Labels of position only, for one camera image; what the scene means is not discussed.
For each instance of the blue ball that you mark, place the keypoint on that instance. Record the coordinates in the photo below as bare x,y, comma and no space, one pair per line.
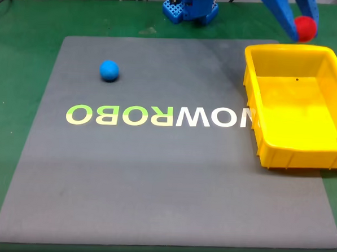
109,70

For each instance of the gray mat with printed letters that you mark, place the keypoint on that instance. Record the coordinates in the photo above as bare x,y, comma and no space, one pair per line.
154,173

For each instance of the red ball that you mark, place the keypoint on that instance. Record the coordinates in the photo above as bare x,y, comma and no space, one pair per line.
306,28

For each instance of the yellow plastic bin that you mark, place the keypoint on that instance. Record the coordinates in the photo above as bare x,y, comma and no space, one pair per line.
293,110

